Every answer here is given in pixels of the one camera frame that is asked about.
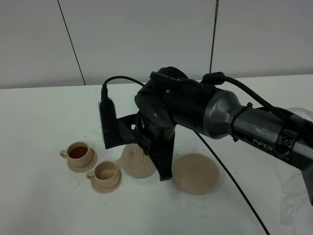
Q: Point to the tan ceramic teapot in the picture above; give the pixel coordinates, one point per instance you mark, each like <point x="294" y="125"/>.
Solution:
<point x="135" y="162"/>

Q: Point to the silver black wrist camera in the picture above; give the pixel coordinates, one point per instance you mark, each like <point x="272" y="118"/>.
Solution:
<point x="109" y="123"/>

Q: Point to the tan near teacup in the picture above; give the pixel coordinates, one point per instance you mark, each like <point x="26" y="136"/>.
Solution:
<point x="105" y="174"/>

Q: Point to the tan teapot saucer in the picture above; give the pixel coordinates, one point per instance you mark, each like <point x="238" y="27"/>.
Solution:
<point x="195" y="173"/>

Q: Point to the tan far cup saucer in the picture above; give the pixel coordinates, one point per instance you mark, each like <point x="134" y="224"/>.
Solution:
<point x="85" y="168"/>

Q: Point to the tan cup saucer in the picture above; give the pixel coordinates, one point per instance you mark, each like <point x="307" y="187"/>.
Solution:
<point x="101" y="190"/>
<point x="85" y="168"/>

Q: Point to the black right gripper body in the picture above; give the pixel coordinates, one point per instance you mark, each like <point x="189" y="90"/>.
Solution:
<point x="155" y="136"/>

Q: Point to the tan far teacup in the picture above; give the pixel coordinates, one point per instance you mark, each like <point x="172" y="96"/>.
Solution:
<point x="78" y="153"/>

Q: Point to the tan teacup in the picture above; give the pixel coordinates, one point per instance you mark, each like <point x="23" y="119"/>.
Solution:
<point x="105" y="174"/>
<point x="78" y="153"/>

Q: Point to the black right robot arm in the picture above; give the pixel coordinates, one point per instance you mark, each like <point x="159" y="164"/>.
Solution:
<point x="216" y="107"/>

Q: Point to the tan near cup saucer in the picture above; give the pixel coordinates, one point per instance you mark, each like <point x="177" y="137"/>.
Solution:
<point x="101" y="190"/>

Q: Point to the clear plastic sheet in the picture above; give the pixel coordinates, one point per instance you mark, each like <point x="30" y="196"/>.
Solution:
<point x="294" y="196"/>

